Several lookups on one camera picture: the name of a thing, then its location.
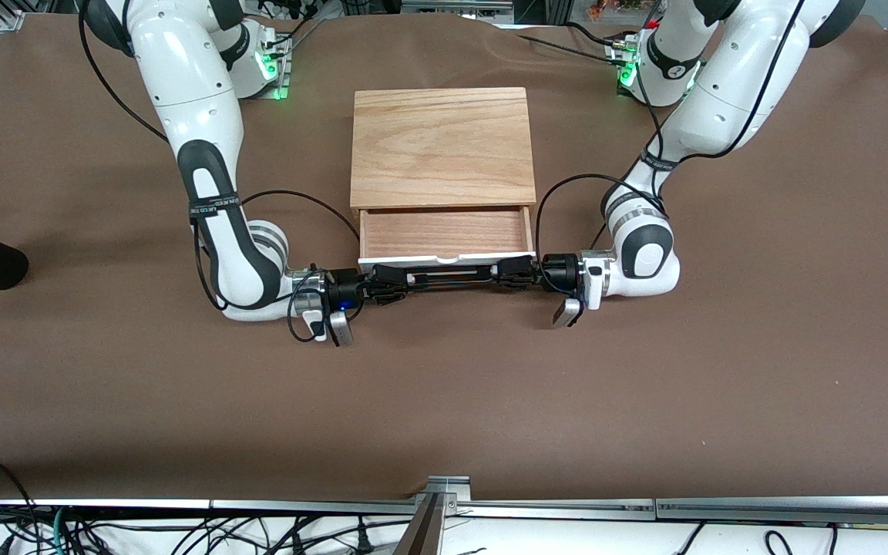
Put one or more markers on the wooden drawer cabinet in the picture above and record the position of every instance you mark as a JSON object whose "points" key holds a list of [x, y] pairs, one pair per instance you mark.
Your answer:
{"points": [[440, 146]]}

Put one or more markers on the aluminium corner bracket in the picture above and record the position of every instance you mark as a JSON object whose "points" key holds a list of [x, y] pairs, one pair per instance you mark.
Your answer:
{"points": [[448, 487]]}

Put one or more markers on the aluminium strut profile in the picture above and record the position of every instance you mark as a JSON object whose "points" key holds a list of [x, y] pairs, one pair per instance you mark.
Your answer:
{"points": [[422, 532]]}

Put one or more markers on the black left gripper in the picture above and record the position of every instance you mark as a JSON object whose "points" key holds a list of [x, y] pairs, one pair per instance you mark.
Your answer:
{"points": [[560, 272]]}

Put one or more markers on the brown table cover cloth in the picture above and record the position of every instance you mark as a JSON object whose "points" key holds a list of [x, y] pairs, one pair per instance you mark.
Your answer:
{"points": [[444, 385]]}

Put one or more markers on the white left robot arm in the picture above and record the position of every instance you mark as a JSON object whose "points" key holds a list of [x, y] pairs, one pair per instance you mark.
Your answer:
{"points": [[737, 92]]}

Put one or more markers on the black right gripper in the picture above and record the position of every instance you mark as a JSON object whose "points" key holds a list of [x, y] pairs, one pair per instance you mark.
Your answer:
{"points": [[346, 282]]}

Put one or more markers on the aluminium frame rail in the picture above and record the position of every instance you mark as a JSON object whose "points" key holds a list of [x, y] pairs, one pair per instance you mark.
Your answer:
{"points": [[552, 507], [798, 509], [82, 502]]}

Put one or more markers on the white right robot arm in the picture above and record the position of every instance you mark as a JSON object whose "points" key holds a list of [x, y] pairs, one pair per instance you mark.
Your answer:
{"points": [[182, 69]]}

